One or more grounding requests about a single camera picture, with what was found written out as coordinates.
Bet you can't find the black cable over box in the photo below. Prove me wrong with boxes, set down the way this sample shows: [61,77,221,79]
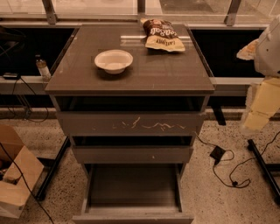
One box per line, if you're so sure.
[0,143,55,224]

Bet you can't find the black device on ledge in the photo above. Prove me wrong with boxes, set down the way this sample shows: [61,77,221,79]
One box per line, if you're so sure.
[3,73,20,81]

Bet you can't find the grey middle drawer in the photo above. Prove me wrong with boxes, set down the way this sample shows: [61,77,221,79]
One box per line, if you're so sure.
[73,136,193,164]

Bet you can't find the small clear bottle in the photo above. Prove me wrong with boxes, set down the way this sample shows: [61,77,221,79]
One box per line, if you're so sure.
[35,54,52,82]

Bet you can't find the cardboard box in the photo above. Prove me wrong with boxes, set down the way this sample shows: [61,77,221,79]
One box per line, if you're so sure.
[0,124,44,219]

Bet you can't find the grey top drawer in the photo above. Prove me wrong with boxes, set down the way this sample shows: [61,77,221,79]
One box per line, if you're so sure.
[55,95,207,136]

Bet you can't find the brown chip bag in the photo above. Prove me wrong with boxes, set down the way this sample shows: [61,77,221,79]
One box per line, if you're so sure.
[141,18,186,52]

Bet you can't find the black table leg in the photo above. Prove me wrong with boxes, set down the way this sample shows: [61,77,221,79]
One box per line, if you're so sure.
[36,137,70,201]
[248,139,280,206]

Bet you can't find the white bowl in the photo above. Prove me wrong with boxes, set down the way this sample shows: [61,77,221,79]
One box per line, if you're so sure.
[94,50,133,74]

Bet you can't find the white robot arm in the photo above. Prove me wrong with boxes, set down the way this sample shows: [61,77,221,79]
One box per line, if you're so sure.
[236,15,280,135]

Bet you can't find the black right table leg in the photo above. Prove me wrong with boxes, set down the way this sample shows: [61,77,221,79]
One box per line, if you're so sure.
[248,139,280,206]

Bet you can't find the grey drawer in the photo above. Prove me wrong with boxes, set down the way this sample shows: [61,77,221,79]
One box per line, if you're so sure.
[73,164,193,224]
[73,136,193,164]
[55,95,207,136]

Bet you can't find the grey drawer cabinet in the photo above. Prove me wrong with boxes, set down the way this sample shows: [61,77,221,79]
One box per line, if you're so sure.
[44,24,216,176]

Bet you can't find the black power adapter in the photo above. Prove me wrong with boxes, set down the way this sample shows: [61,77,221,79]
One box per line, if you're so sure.
[210,146,226,165]

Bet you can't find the grey bottom drawer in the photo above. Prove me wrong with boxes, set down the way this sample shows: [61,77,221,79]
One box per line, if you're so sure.
[73,164,193,224]

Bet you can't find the black floor cable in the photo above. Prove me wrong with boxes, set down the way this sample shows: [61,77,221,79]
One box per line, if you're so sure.
[194,131,280,189]

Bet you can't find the black left table leg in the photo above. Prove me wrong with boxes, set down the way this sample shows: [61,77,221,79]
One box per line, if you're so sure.
[36,137,70,201]

